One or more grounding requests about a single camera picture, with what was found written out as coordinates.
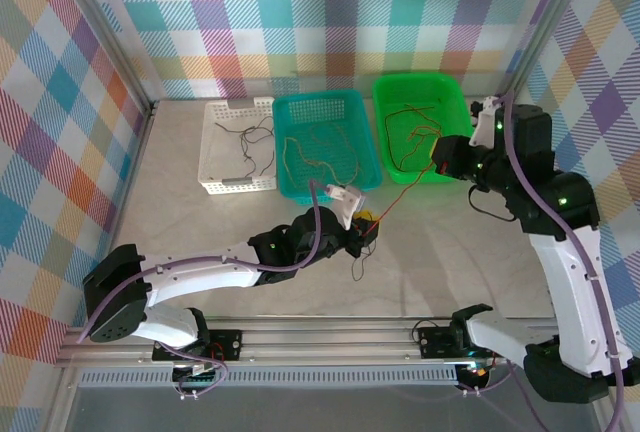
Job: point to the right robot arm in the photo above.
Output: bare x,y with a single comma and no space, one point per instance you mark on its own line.
570,302

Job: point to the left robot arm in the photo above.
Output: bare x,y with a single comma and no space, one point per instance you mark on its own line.
200,274

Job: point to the green plastic basket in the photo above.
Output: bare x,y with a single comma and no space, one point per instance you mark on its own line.
455,102

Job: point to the teal plastic basket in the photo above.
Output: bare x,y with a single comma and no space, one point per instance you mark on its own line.
370,142

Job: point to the white plastic basket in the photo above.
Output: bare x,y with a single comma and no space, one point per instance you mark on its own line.
210,152

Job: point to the small controller board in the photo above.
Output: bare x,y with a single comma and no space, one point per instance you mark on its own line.
200,377
477,374

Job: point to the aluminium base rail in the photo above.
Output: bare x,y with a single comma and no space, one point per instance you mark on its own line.
325,344

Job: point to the aluminium frame post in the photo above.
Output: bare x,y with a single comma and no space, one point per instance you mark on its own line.
107,27
545,27

